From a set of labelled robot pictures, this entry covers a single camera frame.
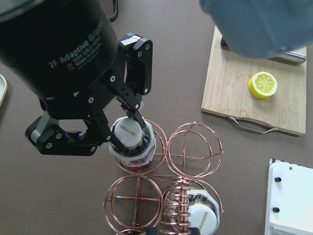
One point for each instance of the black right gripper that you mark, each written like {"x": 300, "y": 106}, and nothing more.
{"x": 58, "y": 48}

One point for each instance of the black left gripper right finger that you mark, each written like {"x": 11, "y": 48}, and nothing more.
{"x": 194, "y": 231}

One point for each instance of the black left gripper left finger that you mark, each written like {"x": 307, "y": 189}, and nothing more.
{"x": 152, "y": 231}

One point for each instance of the copper wire bottle basket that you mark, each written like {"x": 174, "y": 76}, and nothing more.
{"x": 185, "y": 159}

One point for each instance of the tea bottle front slot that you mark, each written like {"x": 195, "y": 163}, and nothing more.
{"x": 140, "y": 143}

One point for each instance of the tea bottle slot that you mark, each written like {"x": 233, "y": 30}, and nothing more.
{"x": 140, "y": 143}
{"x": 193, "y": 207}

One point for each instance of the tea bottle back slot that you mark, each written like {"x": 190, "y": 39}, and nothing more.
{"x": 193, "y": 207}

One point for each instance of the cream serving tray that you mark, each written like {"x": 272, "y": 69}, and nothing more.
{"x": 3, "y": 88}

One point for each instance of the bamboo cutting board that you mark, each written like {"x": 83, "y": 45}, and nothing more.
{"x": 226, "y": 90}

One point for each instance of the half lemon slice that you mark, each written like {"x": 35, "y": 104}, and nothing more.
{"x": 262, "y": 85}

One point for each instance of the steel muddler black tip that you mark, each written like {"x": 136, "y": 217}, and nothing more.
{"x": 290, "y": 57}

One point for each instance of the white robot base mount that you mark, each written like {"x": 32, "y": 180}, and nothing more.
{"x": 289, "y": 209}

